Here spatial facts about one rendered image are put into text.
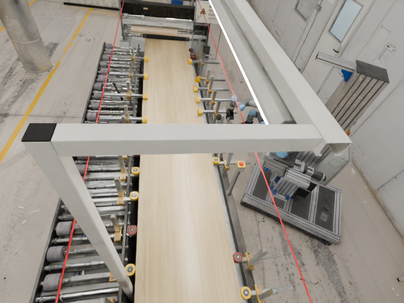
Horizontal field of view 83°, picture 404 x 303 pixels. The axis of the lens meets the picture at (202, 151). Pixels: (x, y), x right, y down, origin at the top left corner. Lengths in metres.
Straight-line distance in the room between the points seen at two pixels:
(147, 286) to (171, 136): 1.56
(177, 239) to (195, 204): 0.35
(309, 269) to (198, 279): 1.75
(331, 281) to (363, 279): 0.43
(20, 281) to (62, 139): 2.76
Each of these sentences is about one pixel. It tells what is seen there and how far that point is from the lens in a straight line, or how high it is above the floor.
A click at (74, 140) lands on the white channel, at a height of 2.46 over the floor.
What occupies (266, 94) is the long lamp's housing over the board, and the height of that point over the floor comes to 2.37.
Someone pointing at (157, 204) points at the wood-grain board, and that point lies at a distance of 2.14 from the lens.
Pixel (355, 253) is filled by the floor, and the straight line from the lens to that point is 3.79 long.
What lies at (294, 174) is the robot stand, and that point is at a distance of 2.62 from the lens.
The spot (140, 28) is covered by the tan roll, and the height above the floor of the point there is 1.08.
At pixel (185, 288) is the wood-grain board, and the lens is 1.93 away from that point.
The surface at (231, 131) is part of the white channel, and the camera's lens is 0.51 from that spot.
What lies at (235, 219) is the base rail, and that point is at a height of 0.70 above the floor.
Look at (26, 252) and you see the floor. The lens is 3.29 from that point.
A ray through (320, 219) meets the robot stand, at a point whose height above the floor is 0.21.
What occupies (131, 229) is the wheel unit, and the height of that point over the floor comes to 0.91.
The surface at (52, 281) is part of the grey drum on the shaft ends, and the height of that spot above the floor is 0.86.
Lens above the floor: 2.80
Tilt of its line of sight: 49 degrees down
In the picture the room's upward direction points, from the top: 12 degrees clockwise
